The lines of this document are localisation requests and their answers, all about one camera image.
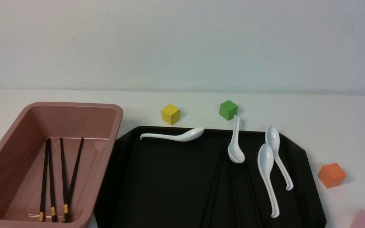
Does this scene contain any black chopstick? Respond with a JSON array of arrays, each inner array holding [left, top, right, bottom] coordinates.
[[244, 162, 263, 228], [47, 138, 58, 223], [39, 140, 48, 222], [226, 158, 238, 228], [62, 137, 84, 223], [60, 138, 69, 223], [199, 145, 227, 228]]

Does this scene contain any yellow cube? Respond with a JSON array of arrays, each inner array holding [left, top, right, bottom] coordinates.
[[161, 104, 181, 125]]

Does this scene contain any white spoon far left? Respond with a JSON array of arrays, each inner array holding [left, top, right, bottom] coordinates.
[[139, 127, 205, 142]]

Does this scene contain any green cube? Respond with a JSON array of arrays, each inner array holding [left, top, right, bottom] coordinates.
[[219, 100, 239, 121]]

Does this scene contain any white spoon upright middle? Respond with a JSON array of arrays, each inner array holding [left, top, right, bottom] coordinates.
[[227, 115, 245, 164]]

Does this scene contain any black plastic tray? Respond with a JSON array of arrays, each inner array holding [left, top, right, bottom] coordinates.
[[94, 126, 326, 228]]

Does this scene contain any white spoon rear right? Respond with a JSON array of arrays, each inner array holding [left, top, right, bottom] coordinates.
[[265, 125, 294, 191]]

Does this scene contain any white spoon front right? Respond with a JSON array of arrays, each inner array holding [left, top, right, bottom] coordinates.
[[257, 143, 280, 218]]

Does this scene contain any orange cube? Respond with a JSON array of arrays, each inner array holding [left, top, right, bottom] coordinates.
[[318, 162, 347, 188]]

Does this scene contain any pink plastic bin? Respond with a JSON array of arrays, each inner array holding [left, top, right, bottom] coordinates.
[[0, 102, 123, 228]]

